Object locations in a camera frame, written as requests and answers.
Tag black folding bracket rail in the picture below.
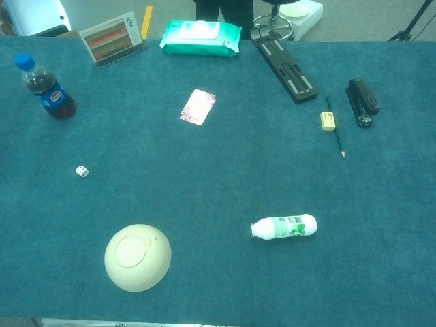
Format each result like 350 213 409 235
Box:
250 27 320 105

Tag dark clothed person legs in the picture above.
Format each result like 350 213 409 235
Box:
194 0 255 28

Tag black tripod leg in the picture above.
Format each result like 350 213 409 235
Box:
388 0 436 42

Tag desk calendar card stand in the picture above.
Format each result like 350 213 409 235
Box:
78 10 149 69

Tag pale yellow eraser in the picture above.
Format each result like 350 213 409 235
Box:
320 110 337 131

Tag white box with plate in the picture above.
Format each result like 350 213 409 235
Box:
278 0 324 42

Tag red patterned playing card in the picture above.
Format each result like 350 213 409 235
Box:
179 89 217 127

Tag green wet wipes pack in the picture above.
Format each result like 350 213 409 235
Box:
159 19 243 57

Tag white bottle green label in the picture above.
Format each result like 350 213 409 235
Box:
250 213 318 241

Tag Pepsi cola bottle blue cap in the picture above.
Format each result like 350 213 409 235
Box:
14 52 78 121

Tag black stapler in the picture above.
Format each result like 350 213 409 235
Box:
345 78 382 129

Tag dark green pencil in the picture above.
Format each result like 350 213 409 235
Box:
325 96 347 159

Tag teal table cloth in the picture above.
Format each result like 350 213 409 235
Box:
0 35 436 324

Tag white appliance housing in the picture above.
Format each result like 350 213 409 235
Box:
1 0 72 37

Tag cream upturned bowl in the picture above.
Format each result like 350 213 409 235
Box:
104 223 172 293

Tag chrome stool base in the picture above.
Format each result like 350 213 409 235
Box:
252 0 294 41

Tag yellow strip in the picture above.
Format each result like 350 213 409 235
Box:
140 5 154 40

